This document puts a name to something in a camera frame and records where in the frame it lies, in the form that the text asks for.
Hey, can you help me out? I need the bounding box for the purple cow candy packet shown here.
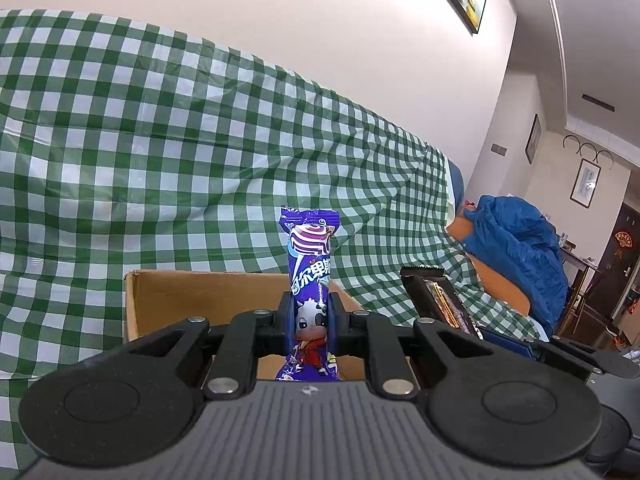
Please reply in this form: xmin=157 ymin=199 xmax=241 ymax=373
xmin=276 ymin=207 xmax=340 ymax=382

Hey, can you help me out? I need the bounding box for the blue jacket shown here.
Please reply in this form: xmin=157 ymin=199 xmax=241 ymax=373
xmin=462 ymin=195 xmax=568 ymax=335

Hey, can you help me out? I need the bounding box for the brown cardboard box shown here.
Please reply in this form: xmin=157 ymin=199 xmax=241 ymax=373
xmin=122 ymin=268 xmax=417 ymax=386

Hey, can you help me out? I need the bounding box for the green white checkered cloth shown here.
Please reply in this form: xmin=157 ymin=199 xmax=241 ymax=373
xmin=1 ymin=10 xmax=537 ymax=478

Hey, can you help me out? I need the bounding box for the white framed wall picture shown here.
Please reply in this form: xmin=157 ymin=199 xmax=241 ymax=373
xmin=570 ymin=158 xmax=601 ymax=208

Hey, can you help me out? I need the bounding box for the dark brown chocolate bar packet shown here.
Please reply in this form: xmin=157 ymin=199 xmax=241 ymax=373
xmin=399 ymin=266 xmax=483 ymax=339

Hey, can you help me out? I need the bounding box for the dark wooden door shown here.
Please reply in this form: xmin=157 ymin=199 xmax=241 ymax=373
xmin=584 ymin=204 xmax=639 ymax=344

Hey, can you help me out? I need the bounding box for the small dark picture frame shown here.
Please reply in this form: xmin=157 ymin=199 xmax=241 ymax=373
xmin=525 ymin=115 xmax=542 ymax=164

